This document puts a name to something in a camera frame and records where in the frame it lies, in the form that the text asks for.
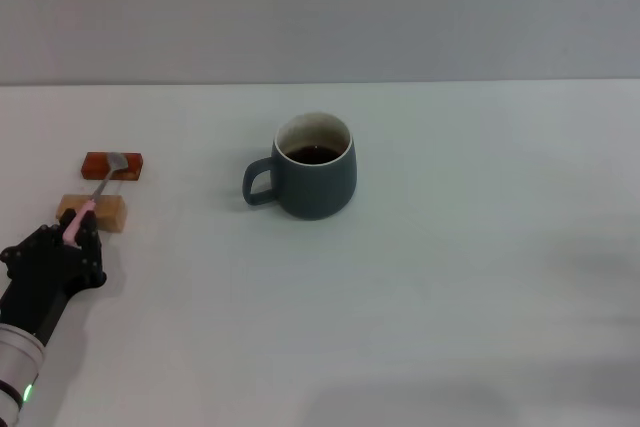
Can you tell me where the light tan wooden block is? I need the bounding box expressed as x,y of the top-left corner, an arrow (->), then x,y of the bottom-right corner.
55,193 -> 128,234

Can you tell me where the reddish brown wooden block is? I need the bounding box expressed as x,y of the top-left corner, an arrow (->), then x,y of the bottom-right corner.
80,151 -> 146,183

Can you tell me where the dark grey ceramic cup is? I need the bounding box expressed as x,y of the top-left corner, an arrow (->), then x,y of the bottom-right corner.
242,110 -> 359,221

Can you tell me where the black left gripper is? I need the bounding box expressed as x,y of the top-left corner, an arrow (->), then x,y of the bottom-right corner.
0,210 -> 110,348

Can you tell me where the pink handled metal spoon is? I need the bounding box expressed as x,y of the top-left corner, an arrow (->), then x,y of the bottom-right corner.
61,151 -> 128,239

